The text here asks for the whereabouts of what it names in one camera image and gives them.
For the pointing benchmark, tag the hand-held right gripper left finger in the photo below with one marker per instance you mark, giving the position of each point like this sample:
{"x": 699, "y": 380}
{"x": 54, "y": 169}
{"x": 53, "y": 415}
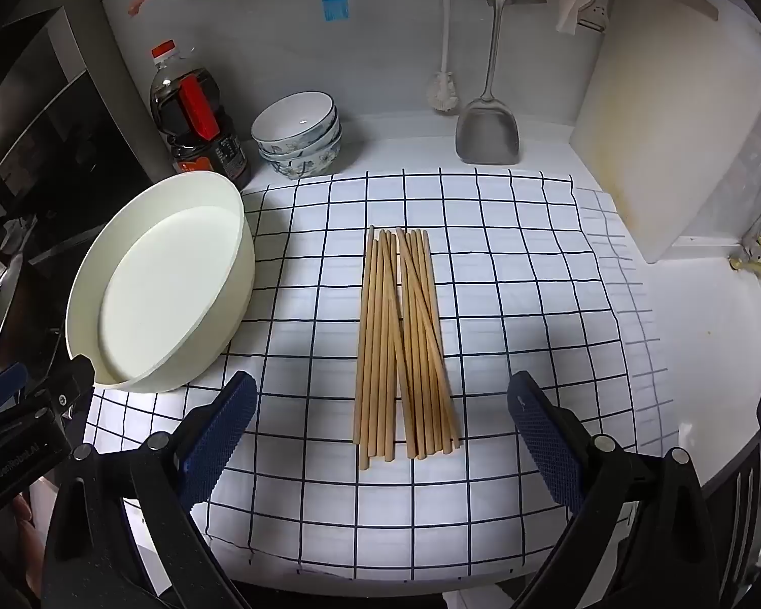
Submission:
{"x": 219, "y": 438}

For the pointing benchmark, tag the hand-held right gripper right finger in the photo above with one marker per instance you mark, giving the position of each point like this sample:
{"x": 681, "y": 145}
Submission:
{"x": 545, "y": 438}

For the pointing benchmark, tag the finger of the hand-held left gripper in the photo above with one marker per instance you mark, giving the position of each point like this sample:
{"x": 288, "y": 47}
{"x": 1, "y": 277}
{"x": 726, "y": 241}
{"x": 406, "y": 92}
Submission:
{"x": 70, "y": 384}
{"x": 0, "y": 387}

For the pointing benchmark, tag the white round basin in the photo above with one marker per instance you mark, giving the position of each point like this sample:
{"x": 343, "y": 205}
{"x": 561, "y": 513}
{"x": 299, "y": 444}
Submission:
{"x": 165, "y": 279}

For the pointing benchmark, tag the pile of wooden chopsticks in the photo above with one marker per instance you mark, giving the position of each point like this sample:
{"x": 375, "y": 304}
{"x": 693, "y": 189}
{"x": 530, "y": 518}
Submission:
{"x": 387, "y": 342}

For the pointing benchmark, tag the dark metal wok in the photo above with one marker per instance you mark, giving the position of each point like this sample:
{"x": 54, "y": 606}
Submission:
{"x": 0, "y": 311}

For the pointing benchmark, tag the white black-checked cloth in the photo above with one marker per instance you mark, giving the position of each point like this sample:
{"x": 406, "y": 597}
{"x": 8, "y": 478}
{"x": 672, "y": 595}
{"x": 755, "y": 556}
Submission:
{"x": 304, "y": 266}

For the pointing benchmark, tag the black rack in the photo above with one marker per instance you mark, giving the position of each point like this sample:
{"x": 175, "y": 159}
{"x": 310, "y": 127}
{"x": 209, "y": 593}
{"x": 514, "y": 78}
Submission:
{"x": 748, "y": 476}

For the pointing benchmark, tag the black range hood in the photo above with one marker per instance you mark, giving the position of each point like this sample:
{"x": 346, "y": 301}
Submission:
{"x": 51, "y": 108}

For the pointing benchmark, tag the white blue-patterned bowl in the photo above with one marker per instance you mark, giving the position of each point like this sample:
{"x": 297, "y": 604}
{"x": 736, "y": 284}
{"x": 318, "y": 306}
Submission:
{"x": 292, "y": 117}
{"x": 311, "y": 168}
{"x": 320, "y": 149}

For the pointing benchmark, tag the dark soy sauce bottle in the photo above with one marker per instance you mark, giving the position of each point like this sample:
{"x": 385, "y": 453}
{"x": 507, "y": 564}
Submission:
{"x": 193, "y": 127}

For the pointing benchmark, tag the metal spatula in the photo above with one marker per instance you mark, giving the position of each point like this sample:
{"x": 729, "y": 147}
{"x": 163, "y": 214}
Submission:
{"x": 487, "y": 133}

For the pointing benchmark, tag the white cutting board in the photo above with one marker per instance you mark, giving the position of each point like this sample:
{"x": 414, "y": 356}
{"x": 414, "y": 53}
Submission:
{"x": 666, "y": 127}

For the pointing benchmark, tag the white dish brush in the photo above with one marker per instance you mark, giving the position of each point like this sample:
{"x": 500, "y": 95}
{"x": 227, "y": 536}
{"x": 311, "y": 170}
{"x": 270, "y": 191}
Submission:
{"x": 442, "y": 92}

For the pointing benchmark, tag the blue silicone brush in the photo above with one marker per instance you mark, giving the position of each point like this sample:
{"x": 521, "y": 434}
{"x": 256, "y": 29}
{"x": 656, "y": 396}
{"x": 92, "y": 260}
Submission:
{"x": 335, "y": 6}

